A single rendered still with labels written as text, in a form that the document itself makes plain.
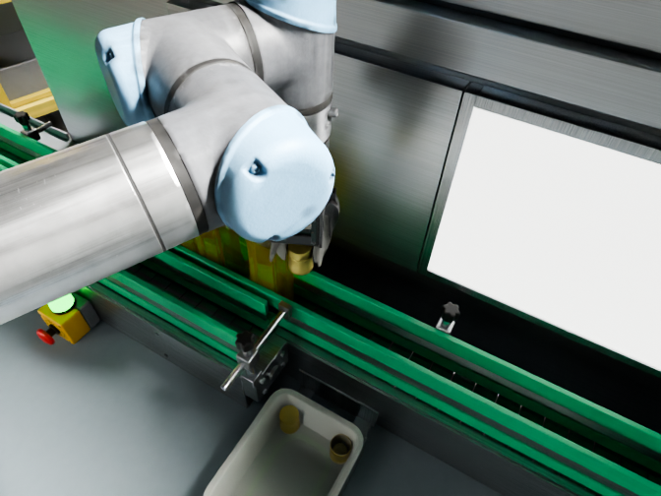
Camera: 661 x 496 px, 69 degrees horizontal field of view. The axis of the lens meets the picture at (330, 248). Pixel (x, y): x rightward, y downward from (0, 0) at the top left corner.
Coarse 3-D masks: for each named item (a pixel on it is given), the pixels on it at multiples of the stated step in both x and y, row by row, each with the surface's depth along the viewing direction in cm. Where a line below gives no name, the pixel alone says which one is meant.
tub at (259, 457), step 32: (256, 416) 79; (320, 416) 81; (256, 448) 80; (288, 448) 82; (320, 448) 83; (352, 448) 79; (224, 480) 74; (256, 480) 79; (288, 480) 79; (320, 480) 79
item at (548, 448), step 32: (0, 160) 102; (192, 256) 85; (256, 288) 81; (288, 320) 83; (320, 320) 77; (352, 352) 79; (384, 352) 74; (416, 384) 75; (448, 384) 70; (480, 416) 72; (512, 416) 67; (544, 448) 69; (576, 448) 65; (576, 480) 69; (608, 480) 66; (640, 480) 62
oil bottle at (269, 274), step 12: (252, 252) 76; (264, 252) 75; (252, 264) 79; (264, 264) 77; (276, 264) 76; (252, 276) 81; (264, 276) 79; (276, 276) 78; (288, 276) 82; (276, 288) 80; (288, 288) 85
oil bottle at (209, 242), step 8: (208, 232) 80; (216, 232) 79; (200, 240) 83; (208, 240) 81; (216, 240) 80; (200, 248) 85; (208, 248) 83; (216, 248) 82; (208, 256) 85; (216, 256) 83
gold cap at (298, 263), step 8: (288, 248) 64; (296, 248) 64; (304, 248) 64; (288, 256) 66; (296, 256) 64; (304, 256) 64; (288, 264) 67; (296, 264) 65; (304, 264) 65; (312, 264) 67; (296, 272) 66; (304, 272) 66
